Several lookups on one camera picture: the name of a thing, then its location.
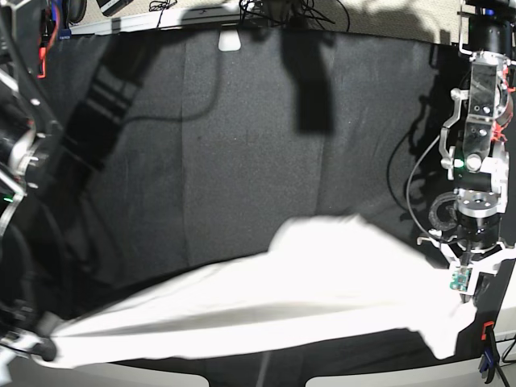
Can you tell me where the white printed t-shirt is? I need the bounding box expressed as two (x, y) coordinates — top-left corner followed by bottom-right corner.
(52, 216), (476, 368)

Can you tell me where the black cable bundle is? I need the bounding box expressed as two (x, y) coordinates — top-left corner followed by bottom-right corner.
(237, 0), (351, 32)

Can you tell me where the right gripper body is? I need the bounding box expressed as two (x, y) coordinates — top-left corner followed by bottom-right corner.
(1, 327), (40, 379)

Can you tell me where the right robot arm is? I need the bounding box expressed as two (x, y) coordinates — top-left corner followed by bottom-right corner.
(1, 1), (62, 385)

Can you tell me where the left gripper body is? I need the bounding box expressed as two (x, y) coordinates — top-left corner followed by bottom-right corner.
(417, 233), (515, 282)

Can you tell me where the red clamp top left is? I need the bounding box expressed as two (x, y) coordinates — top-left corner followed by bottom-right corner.
(37, 35), (48, 79)

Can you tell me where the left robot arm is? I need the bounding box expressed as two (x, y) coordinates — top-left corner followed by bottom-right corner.
(418, 1), (515, 302)

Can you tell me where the black box device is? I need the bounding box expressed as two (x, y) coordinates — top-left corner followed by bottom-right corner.
(96, 0), (132, 17)

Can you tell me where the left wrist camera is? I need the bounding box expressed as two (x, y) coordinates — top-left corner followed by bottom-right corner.
(449, 265), (472, 293)

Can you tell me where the red blue clamp bottom right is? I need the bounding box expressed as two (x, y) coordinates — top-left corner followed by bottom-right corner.
(479, 321), (500, 385)

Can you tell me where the black table cloth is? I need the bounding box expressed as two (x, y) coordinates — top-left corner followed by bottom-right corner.
(0, 27), (516, 384)

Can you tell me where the blue clamp top left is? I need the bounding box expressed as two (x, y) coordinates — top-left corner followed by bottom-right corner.
(48, 0), (72, 40)

